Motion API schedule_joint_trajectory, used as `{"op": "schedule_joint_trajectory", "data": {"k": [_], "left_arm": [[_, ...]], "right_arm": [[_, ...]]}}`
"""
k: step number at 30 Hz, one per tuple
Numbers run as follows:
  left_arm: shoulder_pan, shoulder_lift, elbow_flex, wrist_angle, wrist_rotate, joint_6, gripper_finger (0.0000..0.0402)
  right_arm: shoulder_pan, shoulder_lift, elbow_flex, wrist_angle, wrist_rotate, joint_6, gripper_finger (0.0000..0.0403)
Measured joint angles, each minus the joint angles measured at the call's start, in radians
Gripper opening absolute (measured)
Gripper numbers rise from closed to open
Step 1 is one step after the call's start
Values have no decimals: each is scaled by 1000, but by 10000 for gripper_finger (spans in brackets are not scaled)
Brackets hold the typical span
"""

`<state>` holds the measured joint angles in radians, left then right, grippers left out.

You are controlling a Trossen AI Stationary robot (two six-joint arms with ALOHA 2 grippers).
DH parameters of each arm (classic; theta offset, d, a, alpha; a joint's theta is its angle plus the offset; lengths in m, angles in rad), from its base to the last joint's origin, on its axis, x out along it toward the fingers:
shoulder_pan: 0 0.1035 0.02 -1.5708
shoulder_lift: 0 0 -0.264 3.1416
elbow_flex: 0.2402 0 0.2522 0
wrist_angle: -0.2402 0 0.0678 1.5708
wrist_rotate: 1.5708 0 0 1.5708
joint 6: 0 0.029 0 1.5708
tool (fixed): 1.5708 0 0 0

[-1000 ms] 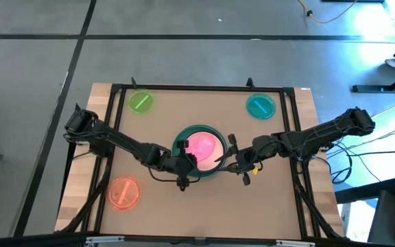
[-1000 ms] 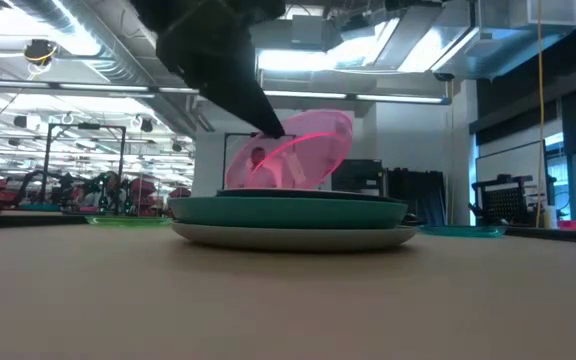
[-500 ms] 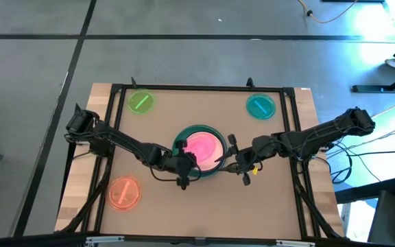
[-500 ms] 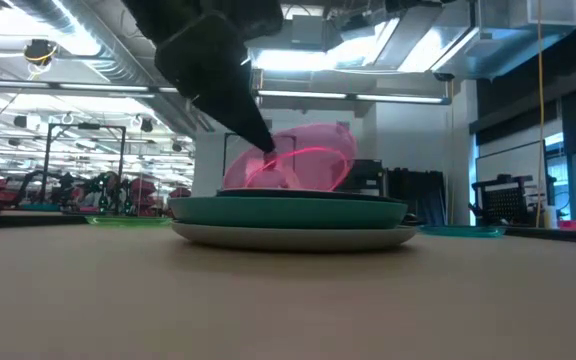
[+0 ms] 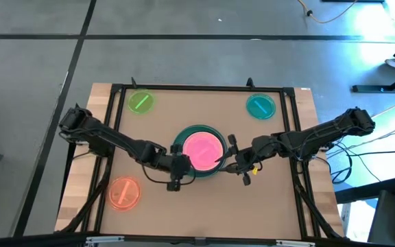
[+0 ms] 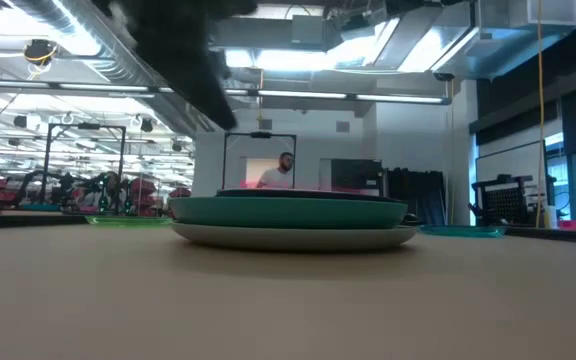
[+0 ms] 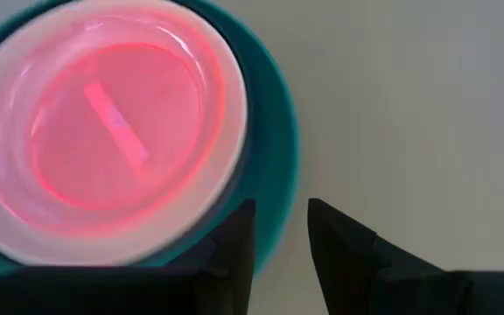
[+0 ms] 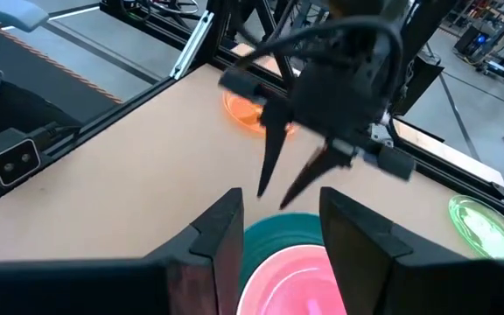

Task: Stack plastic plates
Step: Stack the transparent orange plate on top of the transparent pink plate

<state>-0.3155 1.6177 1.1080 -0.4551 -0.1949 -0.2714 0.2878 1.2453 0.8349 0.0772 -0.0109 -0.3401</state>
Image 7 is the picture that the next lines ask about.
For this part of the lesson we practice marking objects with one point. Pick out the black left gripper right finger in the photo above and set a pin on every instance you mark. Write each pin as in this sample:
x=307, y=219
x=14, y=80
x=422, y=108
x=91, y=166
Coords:
x=357, y=271

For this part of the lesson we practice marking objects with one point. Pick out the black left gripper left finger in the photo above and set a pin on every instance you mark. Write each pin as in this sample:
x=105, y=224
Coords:
x=217, y=284

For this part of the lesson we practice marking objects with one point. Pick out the cream plastic plate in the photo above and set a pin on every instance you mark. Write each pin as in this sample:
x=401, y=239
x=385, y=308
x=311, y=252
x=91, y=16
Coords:
x=235, y=105

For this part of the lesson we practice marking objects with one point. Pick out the small translucent pink plate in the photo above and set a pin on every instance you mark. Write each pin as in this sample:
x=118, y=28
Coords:
x=116, y=131

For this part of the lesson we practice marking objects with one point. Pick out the large teal plastic plate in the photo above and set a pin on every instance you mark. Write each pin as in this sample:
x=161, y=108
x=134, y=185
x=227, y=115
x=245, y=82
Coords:
x=274, y=144

